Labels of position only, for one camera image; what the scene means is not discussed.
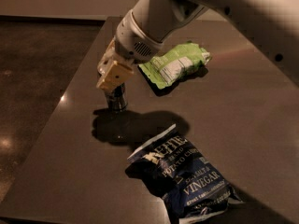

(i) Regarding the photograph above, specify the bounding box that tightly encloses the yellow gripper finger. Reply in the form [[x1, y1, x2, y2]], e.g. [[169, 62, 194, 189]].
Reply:
[[97, 39, 115, 77], [96, 60, 134, 92]]

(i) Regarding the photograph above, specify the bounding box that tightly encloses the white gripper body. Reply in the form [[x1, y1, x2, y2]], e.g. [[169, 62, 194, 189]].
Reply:
[[114, 10, 163, 63]]

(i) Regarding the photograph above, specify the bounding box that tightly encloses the silver redbull can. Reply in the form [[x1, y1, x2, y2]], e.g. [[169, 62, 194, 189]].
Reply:
[[105, 83, 128, 112]]

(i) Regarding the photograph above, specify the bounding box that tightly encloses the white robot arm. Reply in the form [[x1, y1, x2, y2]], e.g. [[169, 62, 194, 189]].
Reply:
[[97, 0, 299, 92]]

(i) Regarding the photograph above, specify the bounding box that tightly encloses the green chip bag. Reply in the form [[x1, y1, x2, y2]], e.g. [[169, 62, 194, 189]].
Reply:
[[138, 42, 211, 90]]

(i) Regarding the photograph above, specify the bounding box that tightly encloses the blue kettle chip bag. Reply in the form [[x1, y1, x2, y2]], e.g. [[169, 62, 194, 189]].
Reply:
[[126, 125, 242, 224]]

